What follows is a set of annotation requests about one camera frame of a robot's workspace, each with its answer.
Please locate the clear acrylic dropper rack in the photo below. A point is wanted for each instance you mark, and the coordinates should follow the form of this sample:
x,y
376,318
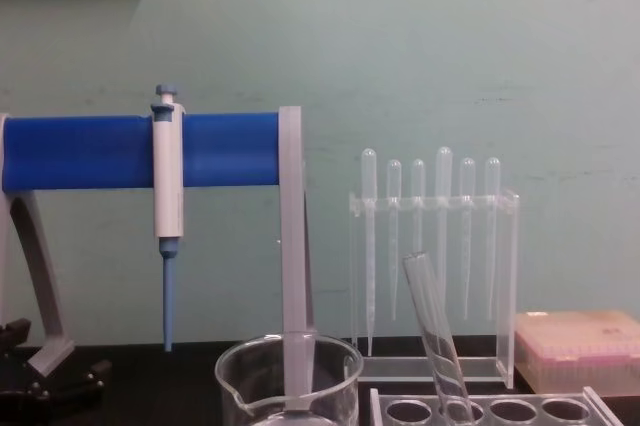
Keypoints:
x,y
505,296

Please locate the short clear plastic dropper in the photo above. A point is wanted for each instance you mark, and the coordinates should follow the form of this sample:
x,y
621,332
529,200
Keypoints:
x,y
418,181
492,181
393,181
467,181

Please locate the pink pipette tip box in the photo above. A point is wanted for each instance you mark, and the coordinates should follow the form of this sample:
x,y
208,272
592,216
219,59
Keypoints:
x,y
575,341

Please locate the clear glass test tube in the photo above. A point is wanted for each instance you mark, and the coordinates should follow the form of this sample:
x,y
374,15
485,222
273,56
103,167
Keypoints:
x,y
437,331

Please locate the blue and grey pipette stand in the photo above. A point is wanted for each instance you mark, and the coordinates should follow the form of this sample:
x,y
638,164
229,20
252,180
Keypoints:
x,y
90,151

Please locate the clear glass beaker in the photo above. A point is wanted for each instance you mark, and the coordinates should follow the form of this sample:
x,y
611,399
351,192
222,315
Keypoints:
x,y
260,381

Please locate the long clear plastic dropper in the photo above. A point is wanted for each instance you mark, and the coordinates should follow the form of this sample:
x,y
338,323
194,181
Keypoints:
x,y
368,181
443,181

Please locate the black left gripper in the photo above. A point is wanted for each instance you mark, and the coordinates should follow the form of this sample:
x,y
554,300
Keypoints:
x,y
22,408

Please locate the clear acrylic test tube rack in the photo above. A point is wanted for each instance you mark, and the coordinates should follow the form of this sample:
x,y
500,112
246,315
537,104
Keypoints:
x,y
530,398

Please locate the white and blue micropipette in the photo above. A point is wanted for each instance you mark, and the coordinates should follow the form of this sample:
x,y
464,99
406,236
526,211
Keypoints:
x,y
168,171

